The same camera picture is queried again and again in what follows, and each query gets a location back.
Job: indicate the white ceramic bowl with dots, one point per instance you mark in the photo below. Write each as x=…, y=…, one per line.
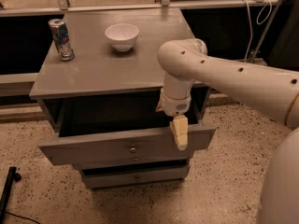
x=122, y=36

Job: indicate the black stand leg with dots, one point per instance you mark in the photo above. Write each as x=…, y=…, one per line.
x=11, y=177

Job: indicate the blue silver drink can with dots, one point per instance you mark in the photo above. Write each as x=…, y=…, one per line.
x=61, y=39

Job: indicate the grey wooden drawer cabinet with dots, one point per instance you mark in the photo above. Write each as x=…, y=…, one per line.
x=103, y=81

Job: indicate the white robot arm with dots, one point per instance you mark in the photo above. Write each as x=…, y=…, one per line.
x=271, y=91

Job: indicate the grey drawer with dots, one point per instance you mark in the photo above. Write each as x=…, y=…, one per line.
x=81, y=139
x=129, y=161
x=136, y=177

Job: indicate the grey metal railing frame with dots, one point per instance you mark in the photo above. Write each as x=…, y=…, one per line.
x=93, y=5

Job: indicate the grey bottom drawer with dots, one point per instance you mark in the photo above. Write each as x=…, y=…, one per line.
x=136, y=177

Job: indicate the grey middle drawer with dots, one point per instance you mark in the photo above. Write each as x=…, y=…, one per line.
x=129, y=161

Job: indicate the grey top drawer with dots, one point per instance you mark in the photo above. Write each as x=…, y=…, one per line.
x=81, y=139

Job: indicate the thin metal diagonal rod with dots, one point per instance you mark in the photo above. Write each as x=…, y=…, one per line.
x=274, y=10

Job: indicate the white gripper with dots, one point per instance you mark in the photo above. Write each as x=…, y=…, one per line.
x=174, y=105

